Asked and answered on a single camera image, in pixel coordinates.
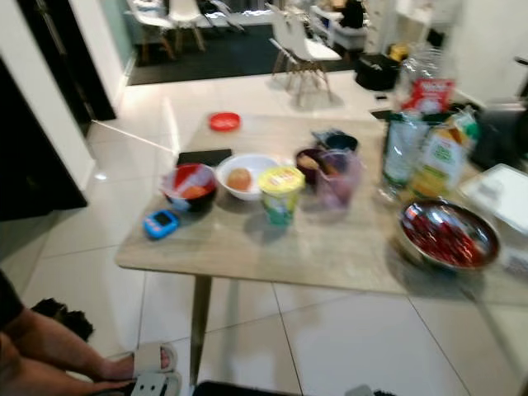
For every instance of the yellow green cup noodle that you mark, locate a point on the yellow green cup noodle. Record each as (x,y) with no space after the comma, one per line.
(280,195)

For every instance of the black fuzzy slipper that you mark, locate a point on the black fuzzy slipper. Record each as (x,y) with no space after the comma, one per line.
(62,315)

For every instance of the person bare leg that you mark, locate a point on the person bare leg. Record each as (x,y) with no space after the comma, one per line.
(41,355)

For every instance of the blue kitchen timer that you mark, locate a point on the blue kitchen timer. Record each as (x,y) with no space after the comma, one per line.
(161,223)

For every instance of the red and black bowl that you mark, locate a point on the red and black bowl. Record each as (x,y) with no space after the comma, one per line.
(190,188)

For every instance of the black flat phone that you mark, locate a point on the black flat phone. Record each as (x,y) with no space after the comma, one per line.
(204,157)

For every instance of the white sandal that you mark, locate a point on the white sandal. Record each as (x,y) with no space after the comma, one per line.
(153,359)

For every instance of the white chair with wooden legs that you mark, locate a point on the white chair with wooden legs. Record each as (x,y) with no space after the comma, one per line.
(301,41)
(183,12)
(144,18)

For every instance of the red round lid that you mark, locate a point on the red round lid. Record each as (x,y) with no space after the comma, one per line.
(223,121)

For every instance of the orange round fruit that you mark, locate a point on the orange round fruit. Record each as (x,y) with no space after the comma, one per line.
(239,178)

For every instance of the white power strip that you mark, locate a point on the white power strip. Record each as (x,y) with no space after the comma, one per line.
(157,386)

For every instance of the black carpet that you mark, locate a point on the black carpet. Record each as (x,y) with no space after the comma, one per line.
(214,58)

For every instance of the white bowl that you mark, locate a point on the white bowl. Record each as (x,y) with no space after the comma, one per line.
(260,171)

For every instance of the small purple bowl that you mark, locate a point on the small purple bowl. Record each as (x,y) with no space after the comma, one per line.
(308,161)

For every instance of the light wooden table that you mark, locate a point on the light wooden table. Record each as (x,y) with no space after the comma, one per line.
(330,247)

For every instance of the clear plastic measuring cup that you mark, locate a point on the clear plastic measuring cup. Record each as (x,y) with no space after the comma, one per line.
(341,180)

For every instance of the dark teal bowl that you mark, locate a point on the dark teal bowl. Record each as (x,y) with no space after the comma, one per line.
(340,140)

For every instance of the black bag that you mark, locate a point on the black bag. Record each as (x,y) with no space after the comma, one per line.
(377,70)

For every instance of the clear water bottle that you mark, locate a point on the clear water bottle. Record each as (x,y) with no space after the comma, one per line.
(403,148)

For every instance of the clear jar with red label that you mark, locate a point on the clear jar with red label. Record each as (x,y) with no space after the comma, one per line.
(425,78)

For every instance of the yellow green juice carton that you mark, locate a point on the yellow green juice carton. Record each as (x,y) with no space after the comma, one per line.
(444,157)

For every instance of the metal bowl of red sweets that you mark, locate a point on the metal bowl of red sweets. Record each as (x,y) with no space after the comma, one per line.
(450,235)

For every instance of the white plastic food container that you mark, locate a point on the white plastic food container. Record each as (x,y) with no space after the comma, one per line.
(499,194)

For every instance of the black round kitchen appliance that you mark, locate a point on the black round kitchen appliance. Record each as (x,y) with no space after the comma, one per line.
(501,136)

